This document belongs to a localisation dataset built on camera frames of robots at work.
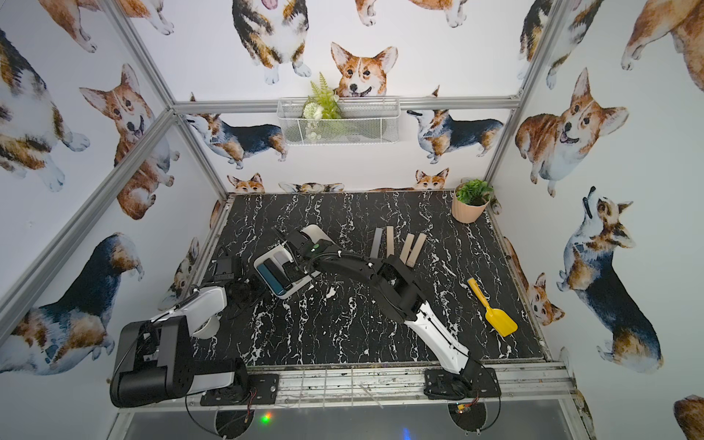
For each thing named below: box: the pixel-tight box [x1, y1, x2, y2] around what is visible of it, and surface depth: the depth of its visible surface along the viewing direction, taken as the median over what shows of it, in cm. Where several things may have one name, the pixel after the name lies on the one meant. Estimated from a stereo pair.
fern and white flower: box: [301, 71, 342, 141], surface depth 85 cm
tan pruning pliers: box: [385, 225, 395, 259], surface depth 105 cm
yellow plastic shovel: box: [467, 277, 518, 338], surface depth 87 cm
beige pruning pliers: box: [398, 232, 416, 264], surface depth 102 cm
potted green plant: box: [451, 178, 495, 224], surface depth 106 cm
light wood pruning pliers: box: [399, 232, 428, 268], surface depth 102 cm
